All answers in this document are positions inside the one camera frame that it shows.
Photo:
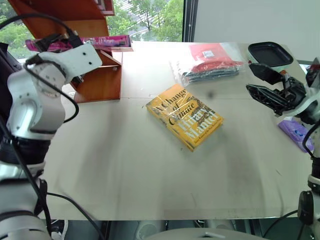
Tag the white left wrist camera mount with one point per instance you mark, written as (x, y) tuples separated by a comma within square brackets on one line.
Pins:
[(80, 60)]

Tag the red flat packet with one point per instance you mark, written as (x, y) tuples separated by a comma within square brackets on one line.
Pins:
[(200, 51)]

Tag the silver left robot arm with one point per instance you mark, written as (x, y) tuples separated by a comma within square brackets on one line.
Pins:
[(30, 112)]

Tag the magenta book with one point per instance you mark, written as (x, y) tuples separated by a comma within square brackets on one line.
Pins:
[(110, 40)]

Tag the clear bag of black items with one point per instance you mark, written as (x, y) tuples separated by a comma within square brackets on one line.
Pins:
[(212, 72)]

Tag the purple tissue pack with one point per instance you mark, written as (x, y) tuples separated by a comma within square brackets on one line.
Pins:
[(293, 131)]

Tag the white pan with black inside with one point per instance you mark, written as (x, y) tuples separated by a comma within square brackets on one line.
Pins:
[(271, 53)]

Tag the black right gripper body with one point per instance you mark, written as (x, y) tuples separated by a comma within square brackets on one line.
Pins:
[(296, 92)]

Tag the dark window frame post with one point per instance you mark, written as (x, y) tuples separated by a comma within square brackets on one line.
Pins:
[(190, 20)]

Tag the yellow paperback book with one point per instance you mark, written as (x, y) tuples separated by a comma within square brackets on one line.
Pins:
[(185, 117)]

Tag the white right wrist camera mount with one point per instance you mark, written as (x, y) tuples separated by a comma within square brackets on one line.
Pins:
[(310, 105)]

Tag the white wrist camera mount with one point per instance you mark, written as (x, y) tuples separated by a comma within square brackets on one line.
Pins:
[(80, 60), (310, 105)]

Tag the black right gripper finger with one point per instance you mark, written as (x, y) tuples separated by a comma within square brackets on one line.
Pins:
[(270, 98), (268, 75)]

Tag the orange wooden bookshelf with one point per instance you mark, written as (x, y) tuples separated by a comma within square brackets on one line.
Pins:
[(100, 85)]

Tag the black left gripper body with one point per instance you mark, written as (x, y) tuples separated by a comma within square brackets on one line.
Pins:
[(76, 79)]

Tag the white and black sneaker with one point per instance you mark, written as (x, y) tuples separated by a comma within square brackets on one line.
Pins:
[(61, 227)]

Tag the silver robot torso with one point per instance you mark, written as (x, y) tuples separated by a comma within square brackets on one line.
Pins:
[(207, 236)]

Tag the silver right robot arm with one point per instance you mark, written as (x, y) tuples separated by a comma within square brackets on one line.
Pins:
[(316, 140)]

